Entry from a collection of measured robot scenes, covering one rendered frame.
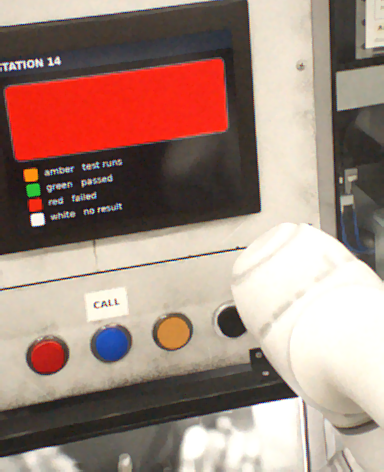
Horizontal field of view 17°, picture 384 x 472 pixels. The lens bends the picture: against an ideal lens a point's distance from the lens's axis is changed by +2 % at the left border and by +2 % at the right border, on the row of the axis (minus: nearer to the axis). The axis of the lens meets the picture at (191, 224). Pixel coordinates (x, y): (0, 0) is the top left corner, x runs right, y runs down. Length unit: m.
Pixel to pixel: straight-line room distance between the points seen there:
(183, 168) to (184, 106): 0.06
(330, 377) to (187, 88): 0.30
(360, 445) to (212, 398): 0.19
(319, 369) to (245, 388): 0.25
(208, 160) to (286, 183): 0.09
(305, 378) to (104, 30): 0.35
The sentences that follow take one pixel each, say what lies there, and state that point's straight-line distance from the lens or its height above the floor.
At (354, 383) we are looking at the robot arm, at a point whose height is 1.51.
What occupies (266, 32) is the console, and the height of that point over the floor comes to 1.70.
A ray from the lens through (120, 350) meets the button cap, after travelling 1.24.
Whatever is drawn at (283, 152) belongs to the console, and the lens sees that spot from 1.22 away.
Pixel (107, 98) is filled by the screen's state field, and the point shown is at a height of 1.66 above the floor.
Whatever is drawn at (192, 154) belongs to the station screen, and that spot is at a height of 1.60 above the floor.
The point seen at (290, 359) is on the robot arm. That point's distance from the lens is 1.03.
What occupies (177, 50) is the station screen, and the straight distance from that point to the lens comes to 1.14.
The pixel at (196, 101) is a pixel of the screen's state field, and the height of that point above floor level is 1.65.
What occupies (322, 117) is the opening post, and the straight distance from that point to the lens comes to 1.23.
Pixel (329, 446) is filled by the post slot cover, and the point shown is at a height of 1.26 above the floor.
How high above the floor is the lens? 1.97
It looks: 22 degrees down
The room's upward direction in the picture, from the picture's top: 5 degrees counter-clockwise
